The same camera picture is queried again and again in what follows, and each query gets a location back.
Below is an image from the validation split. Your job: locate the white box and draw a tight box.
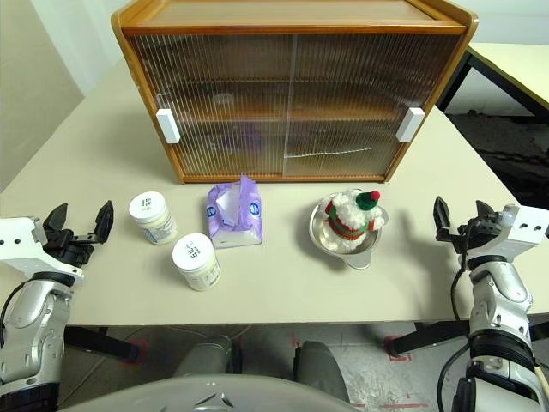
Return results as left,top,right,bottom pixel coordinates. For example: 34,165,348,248
155,108,180,145

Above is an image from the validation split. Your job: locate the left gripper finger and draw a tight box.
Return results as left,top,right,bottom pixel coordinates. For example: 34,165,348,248
42,203,69,235
87,199,115,245

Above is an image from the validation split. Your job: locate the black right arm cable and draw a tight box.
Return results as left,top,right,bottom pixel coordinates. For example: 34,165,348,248
437,221,475,412

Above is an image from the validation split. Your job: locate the wooden cabinet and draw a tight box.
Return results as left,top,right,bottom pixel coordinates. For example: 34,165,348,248
110,0,480,185

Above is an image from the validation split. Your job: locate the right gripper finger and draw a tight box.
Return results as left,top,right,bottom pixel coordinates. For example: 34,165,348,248
474,200,501,227
432,196,456,242

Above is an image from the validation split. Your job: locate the purple tissue pack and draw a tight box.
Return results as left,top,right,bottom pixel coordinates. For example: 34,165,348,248
206,173,265,250

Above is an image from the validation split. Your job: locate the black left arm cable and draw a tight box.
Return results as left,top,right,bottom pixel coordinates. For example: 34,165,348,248
0,281,27,348

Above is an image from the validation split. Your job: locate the round metal bowl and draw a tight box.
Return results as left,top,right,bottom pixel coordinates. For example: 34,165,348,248
309,188,390,270

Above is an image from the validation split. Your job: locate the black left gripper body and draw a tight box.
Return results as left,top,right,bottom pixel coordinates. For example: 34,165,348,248
41,229,95,268

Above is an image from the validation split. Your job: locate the silver robot torso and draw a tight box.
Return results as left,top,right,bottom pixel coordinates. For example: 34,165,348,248
92,372,357,412

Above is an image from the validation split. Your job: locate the white-lidded salad dressing jar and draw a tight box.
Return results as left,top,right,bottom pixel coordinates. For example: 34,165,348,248
128,192,179,246
172,233,222,293

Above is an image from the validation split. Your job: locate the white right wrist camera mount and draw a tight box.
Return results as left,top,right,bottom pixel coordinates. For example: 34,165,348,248
467,204,549,265

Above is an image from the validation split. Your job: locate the white door handle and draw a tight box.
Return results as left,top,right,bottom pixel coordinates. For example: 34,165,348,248
396,107,425,142

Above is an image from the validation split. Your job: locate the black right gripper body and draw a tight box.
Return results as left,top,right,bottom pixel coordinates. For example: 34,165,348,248
445,221,504,259

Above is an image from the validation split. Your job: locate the black table leg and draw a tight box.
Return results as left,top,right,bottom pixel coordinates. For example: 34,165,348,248
388,319,549,360
63,325,142,362

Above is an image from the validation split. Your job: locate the beige table with black frame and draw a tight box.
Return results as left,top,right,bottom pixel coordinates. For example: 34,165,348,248
437,42,549,119

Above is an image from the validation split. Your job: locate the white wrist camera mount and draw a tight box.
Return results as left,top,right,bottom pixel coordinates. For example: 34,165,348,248
467,204,549,265
0,216,85,282

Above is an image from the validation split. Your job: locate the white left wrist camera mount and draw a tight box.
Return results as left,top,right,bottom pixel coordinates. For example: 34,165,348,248
0,216,85,282

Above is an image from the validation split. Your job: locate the white plush toy, green hat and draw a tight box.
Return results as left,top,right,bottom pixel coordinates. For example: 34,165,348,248
324,188,386,251

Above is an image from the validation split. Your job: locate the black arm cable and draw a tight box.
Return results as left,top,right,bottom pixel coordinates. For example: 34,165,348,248
0,281,27,348
437,221,475,412

